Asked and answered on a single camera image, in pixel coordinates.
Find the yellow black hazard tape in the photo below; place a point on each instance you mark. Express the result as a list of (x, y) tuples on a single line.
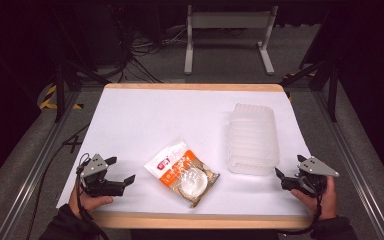
[(48, 100)]

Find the clear plastic container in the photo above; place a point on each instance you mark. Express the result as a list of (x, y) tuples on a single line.
[(253, 140)]

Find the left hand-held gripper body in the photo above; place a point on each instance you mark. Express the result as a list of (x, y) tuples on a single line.
[(95, 166)]

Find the white metal stand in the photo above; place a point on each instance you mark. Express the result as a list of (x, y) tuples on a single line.
[(228, 20)]

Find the person's left hand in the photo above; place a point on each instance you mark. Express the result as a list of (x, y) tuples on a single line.
[(90, 202)]

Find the orange and white snack packet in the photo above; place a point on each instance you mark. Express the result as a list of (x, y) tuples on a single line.
[(180, 173)]

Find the aluminium rail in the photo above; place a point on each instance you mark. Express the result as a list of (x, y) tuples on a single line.
[(36, 166), (350, 160)]

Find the black tripod stand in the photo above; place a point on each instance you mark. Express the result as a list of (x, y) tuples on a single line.
[(331, 86), (60, 86)]

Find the person's right hand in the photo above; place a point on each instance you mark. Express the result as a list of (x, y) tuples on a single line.
[(326, 200)]

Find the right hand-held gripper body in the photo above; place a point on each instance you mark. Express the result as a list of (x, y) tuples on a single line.
[(315, 168)]

